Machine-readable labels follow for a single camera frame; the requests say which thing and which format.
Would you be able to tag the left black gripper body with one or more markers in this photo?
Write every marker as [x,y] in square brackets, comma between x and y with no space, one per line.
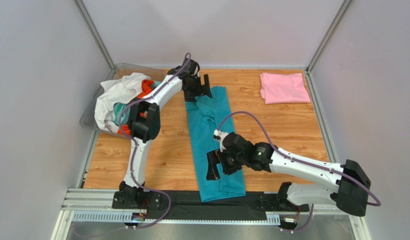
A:
[195,89]

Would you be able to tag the right aluminium frame post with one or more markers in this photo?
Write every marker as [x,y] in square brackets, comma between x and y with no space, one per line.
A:
[334,25]

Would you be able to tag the left aluminium frame post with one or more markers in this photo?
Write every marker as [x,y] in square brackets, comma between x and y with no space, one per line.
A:
[84,13]

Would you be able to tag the clear plastic bin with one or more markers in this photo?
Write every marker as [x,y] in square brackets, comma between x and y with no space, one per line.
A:
[121,69]

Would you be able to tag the aluminium frame post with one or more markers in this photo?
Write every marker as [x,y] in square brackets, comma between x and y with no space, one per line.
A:
[334,25]
[84,13]

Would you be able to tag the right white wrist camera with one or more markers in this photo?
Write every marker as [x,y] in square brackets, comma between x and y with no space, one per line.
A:
[219,136]

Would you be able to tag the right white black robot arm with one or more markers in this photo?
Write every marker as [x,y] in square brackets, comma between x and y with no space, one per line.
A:
[345,186]

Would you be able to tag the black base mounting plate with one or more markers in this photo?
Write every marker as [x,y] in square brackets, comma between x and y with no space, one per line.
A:
[187,205]

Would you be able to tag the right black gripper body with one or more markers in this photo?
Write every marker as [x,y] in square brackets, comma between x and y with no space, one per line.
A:
[220,162]

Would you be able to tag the folded pink t shirt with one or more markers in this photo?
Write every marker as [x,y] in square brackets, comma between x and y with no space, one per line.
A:
[283,89]

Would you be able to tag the orange t shirt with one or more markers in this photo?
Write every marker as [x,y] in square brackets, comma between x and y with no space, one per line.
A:
[147,87]

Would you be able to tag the light teal t shirt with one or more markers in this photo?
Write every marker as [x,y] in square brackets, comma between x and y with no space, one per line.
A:
[156,84]

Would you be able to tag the white t shirt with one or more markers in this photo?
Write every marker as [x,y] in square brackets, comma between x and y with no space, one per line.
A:
[121,90]

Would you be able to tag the aluminium front rail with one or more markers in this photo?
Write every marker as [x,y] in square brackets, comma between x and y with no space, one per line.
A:
[99,205]

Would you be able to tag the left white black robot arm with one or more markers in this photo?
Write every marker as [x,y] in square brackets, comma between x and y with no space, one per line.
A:
[144,126]

